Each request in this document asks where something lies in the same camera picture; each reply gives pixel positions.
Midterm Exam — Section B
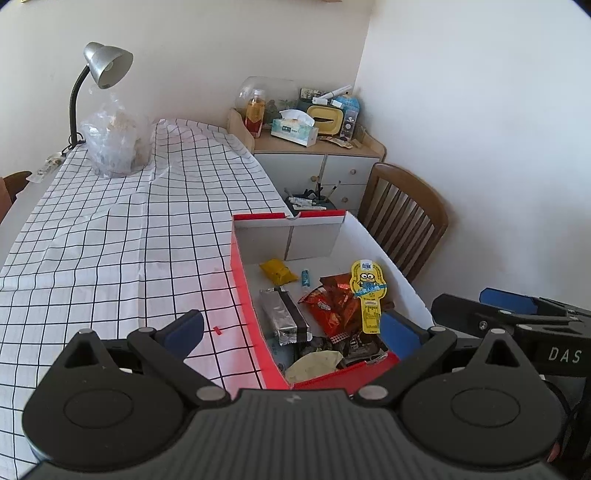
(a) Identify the blue packet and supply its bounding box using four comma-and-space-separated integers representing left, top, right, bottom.
331, 95, 362, 141

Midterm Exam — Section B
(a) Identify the glass jar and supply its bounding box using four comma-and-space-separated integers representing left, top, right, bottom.
235, 76, 301, 116

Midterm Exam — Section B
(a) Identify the red snack packet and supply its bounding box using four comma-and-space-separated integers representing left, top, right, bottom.
298, 285, 368, 340

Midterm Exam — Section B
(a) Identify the yellow cartoon snack packet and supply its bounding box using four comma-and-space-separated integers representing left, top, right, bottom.
348, 259, 387, 334

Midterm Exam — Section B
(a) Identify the yellow box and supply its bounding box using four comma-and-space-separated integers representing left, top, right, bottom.
306, 104, 345, 138

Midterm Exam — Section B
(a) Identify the silver snack packet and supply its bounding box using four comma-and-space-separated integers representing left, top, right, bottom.
259, 286, 311, 346

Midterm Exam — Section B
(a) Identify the wooden desk organizer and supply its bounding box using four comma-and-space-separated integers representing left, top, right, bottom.
228, 108, 262, 153

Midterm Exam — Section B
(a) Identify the orange drink bottle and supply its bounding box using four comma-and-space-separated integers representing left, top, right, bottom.
245, 89, 266, 138

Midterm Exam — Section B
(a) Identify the small dark brown packet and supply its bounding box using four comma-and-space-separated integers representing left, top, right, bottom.
344, 333, 389, 365

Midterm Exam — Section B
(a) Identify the black snack packet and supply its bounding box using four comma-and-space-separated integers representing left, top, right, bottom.
300, 336, 345, 358

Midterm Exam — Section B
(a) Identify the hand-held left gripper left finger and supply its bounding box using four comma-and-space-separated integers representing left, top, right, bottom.
60, 311, 230, 408

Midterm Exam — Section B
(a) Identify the checked white tablecloth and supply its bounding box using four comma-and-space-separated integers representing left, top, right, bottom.
0, 119, 296, 462

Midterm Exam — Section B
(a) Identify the silver desk lamp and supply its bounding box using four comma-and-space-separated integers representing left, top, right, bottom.
68, 41, 134, 148

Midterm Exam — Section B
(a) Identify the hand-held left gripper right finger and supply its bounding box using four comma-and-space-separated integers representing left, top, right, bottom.
352, 310, 532, 406

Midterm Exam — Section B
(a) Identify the brown chip bag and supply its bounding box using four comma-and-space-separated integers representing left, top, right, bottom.
320, 272, 361, 301

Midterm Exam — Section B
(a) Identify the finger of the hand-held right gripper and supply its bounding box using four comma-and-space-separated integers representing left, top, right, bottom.
430, 294, 566, 340
479, 287, 591, 318

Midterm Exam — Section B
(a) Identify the tissue box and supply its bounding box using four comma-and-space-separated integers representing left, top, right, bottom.
270, 110, 320, 147

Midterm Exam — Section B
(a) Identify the wooden slatted chair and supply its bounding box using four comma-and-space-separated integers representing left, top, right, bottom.
358, 162, 450, 284

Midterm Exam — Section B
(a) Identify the cream snack packet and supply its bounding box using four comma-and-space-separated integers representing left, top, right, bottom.
285, 349, 345, 384

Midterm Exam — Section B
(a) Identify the holder with brushes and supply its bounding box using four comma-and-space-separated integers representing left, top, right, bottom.
284, 180, 342, 212

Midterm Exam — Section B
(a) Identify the grey wooden cabinet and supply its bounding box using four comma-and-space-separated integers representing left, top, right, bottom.
228, 127, 387, 217

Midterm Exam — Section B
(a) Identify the wooden chair with pink cloth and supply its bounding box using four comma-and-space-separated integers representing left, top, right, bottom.
0, 171, 33, 217

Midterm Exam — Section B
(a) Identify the white tube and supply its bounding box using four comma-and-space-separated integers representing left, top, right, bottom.
311, 84, 352, 104

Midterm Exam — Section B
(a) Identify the small yellow packet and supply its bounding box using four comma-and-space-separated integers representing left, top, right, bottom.
259, 258, 298, 284

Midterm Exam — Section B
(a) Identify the red cardboard box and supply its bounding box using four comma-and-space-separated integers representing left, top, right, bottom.
231, 210, 435, 393

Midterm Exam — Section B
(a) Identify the clear plastic bag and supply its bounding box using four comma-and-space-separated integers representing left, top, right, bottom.
79, 90, 155, 180

